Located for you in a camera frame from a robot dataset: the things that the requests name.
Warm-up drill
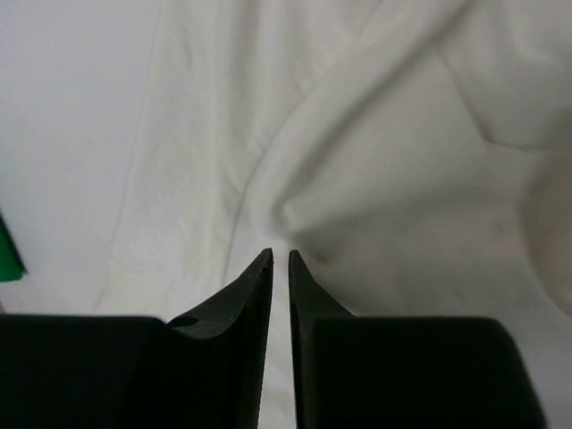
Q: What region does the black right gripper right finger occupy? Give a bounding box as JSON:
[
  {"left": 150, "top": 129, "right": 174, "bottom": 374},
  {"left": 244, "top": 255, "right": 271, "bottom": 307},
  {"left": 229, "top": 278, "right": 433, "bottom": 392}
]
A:
[{"left": 289, "top": 251, "right": 546, "bottom": 428}]

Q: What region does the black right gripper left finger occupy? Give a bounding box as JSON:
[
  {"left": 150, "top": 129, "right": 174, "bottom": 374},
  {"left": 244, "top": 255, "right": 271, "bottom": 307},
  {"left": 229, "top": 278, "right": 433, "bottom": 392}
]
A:
[{"left": 1, "top": 249, "right": 273, "bottom": 428}]

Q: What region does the green t shirt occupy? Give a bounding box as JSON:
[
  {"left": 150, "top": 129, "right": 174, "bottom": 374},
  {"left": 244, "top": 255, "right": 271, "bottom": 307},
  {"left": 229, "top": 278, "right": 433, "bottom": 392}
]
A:
[{"left": 0, "top": 217, "right": 27, "bottom": 283}]

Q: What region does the cream white t shirt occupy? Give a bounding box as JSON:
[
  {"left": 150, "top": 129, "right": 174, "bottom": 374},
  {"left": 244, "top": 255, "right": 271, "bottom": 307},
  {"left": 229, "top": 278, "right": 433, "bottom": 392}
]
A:
[{"left": 98, "top": 1, "right": 571, "bottom": 428}]

